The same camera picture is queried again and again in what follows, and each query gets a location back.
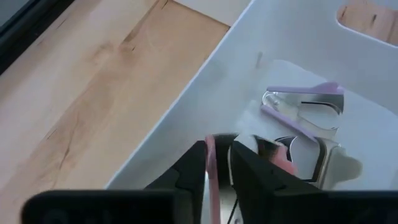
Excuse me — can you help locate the pink staple remover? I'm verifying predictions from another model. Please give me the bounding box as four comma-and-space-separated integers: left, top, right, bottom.
203, 133, 300, 224

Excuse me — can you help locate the purple staple remover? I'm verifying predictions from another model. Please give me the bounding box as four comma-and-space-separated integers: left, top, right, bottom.
260, 81, 346, 141

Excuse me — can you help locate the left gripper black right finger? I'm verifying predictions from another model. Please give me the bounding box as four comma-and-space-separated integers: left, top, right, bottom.
230, 141, 398, 224

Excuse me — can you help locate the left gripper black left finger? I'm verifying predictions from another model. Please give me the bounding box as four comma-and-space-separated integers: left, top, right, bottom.
20, 140, 208, 224

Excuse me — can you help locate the black metal table frame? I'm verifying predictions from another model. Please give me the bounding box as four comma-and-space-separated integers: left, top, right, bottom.
0, 0, 76, 76

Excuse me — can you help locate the white plastic storage bin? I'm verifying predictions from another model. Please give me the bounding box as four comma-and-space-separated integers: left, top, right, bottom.
104, 0, 398, 224

